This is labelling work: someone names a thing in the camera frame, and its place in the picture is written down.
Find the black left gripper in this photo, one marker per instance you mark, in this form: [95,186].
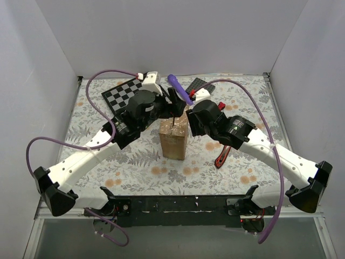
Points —
[167,102]

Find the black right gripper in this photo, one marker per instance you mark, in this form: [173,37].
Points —
[190,116]

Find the red black knife cap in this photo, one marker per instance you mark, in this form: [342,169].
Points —
[221,106]

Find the brown taped cardboard box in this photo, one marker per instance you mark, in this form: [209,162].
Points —
[173,134]

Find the red black utility knife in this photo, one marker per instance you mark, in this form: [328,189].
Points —
[220,160]

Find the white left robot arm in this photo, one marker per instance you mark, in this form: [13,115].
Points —
[56,184]

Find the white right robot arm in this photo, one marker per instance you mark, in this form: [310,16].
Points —
[307,179]

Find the dark grey studded plate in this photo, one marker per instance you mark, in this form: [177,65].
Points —
[196,83]

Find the black white checkerboard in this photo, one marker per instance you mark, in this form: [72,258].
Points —
[117,97]

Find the purple cylindrical handle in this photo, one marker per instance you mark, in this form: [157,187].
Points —
[172,80]

